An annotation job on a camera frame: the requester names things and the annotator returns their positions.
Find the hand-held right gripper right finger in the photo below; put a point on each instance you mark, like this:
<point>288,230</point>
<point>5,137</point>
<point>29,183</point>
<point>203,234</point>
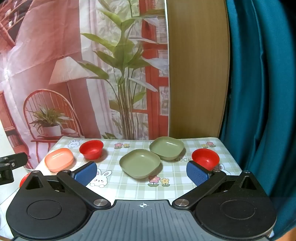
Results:
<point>197,174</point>

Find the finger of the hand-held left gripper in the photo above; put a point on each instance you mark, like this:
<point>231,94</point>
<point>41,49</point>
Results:
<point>5,177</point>
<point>16,159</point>

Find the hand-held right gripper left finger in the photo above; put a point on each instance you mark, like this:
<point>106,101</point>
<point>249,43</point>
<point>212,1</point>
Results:
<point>86,173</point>

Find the red bowl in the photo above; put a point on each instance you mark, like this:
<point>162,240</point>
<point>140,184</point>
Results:
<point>23,180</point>
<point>205,157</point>
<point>91,148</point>

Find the green plate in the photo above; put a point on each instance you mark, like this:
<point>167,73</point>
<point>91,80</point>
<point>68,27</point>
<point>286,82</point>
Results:
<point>166,146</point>
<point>138,163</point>

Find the orange oval dish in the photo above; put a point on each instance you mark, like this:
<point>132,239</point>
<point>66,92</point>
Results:
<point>59,160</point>

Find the checked bunny tablecloth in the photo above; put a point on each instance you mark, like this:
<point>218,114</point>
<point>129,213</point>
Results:
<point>136,187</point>

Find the teal curtain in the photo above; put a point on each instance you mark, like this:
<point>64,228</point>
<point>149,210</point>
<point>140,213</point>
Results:
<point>261,92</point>

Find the printed backdrop cloth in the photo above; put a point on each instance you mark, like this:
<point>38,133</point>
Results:
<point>92,69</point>

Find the wooden board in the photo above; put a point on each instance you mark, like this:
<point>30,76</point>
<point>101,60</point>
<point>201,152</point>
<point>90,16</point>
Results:
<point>196,69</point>

